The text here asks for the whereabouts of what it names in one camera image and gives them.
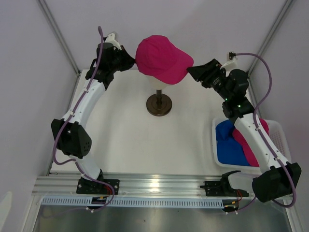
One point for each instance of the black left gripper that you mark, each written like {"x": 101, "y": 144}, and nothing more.
{"x": 129, "y": 61}

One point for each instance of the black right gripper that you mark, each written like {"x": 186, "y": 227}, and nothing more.
{"x": 204, "y": 73}

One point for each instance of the pink cap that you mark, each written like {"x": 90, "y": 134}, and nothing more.
{"x": 248, "y": 145}
{"x": 158, "y": 57}

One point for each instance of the cream mannequin head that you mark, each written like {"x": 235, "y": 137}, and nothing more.
{"x": 158, "y": 104}

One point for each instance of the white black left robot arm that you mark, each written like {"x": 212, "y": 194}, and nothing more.
{"x": 72, "y": 143}

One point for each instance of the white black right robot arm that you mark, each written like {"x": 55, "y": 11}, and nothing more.
{"x": 278, "y": 176}

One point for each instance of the blue cap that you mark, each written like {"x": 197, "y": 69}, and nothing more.
{"x": 229, "y": 151}

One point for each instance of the white plastic basket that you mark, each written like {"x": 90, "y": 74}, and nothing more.
{"x": 275, "y": 133}

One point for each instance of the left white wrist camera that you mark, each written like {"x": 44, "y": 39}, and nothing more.
{"x": 112, "y": 38}

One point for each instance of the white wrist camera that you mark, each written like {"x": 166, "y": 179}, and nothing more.
{"x": 112, "y": 38}
{"x": 231, "y": 61}

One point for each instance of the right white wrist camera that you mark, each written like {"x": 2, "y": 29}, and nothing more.
{"x": 231, "y": 61}

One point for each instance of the left aluminium frame post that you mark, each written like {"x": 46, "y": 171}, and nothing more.
{"x": 50, "y": 19}

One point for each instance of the aluminium frame post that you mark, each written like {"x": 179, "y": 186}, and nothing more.
{"x": 50, "y": 19}
{"x": 278, "y": 21}

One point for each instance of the right aluminium frame post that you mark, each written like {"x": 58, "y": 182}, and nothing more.
{"x": 278, "y": 21}

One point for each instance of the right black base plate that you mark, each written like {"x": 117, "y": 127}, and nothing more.
{"x": 222, "y": 188}

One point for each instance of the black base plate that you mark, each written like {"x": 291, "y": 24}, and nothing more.
{"x": 222, "y": 188}
{"x": 86, "y": 186}

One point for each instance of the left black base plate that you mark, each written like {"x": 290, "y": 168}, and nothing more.
{"x": 86, "y": 186}

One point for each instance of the aluminium mounting rail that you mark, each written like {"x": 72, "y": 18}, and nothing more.
{"x": 138, "y": 185}

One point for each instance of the white slotted cable duct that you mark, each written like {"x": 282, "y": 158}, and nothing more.
{"x": 133, "y": 202}

